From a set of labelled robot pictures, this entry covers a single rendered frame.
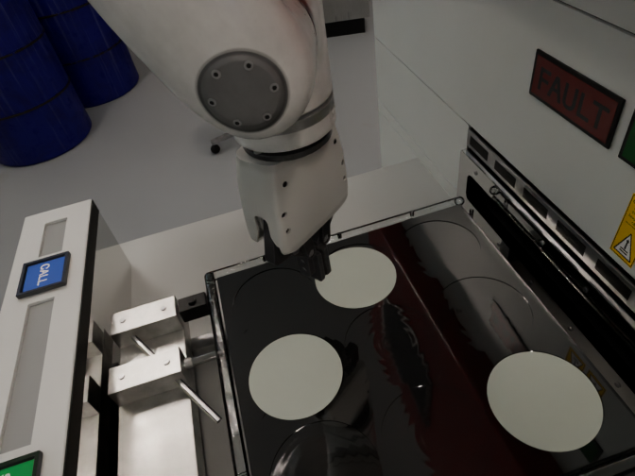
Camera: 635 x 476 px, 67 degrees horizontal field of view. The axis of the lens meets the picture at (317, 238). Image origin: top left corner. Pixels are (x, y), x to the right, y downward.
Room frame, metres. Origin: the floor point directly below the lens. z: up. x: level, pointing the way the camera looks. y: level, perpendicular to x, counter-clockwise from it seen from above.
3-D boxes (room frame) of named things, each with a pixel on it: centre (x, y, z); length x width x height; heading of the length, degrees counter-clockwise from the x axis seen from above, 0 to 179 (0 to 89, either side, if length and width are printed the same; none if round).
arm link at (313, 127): (0.35, 0.01, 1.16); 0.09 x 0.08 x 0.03; 135
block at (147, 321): (0.39, 0.23, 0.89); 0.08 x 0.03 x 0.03; 99
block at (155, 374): (0.31, 0.21, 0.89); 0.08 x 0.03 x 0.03; 99
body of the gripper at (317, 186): (0.35, 0.01, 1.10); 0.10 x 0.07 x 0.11; 135
